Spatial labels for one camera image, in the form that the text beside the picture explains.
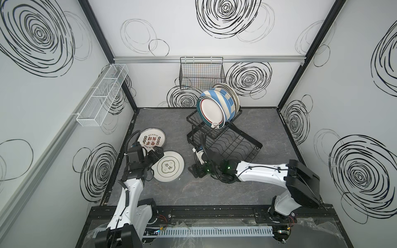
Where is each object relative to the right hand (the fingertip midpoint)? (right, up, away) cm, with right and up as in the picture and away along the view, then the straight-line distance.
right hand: (192, 167), depth 78 cm
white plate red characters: (-30, +13, +24) cm, 40 cm away
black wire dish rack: (+22, +10, +21) cm, 32 cm away
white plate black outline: (-14, -4, +11) cm, 18 cm away
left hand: (-20, +7, +5) cm, 22 cm away
